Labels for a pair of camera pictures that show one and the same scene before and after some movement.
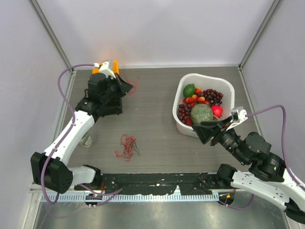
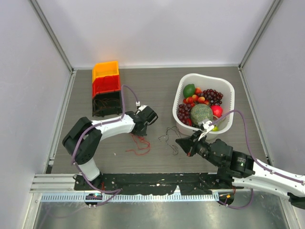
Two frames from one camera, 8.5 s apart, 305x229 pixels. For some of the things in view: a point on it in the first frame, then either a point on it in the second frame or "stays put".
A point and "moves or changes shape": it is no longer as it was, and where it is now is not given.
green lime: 189,90 stays put
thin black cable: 137,151 → 170,128
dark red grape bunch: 214,98 stays put
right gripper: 204,131 → 186,143
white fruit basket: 203,82 stays put
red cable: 133,90 moves or changes shape
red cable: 128,142 → 142,144
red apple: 217,110 stays put
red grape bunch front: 184,113 stays put
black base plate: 160,183 stays put
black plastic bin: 109,105 stays put
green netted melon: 200,112 stays put
